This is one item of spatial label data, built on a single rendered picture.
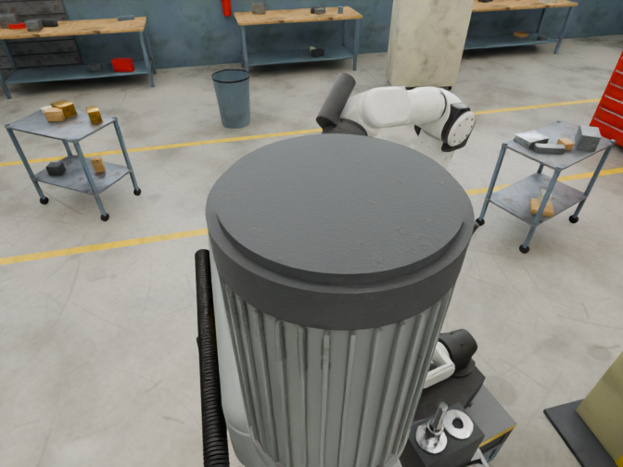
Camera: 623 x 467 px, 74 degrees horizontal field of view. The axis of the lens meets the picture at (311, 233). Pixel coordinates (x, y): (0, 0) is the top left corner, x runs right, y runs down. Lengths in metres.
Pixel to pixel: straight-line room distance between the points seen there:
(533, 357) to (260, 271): 3.03
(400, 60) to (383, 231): 6.56
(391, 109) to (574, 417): 2.55
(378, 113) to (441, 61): 6.29
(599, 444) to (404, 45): 5.41
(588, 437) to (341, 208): 2.79
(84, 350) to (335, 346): 3.04
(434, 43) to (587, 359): 4.88
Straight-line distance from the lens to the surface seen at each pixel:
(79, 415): 3.01
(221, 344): 0.63
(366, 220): 0.28
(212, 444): 0.64
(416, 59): 6.88
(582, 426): 3.04
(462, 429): 1.46
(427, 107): 0.87
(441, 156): 1.00
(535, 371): 3.17
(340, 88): 0.74
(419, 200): 0.31
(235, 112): 5.64
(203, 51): 8.27
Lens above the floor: 2.38
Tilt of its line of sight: 39 degrees down
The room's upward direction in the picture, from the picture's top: straight up
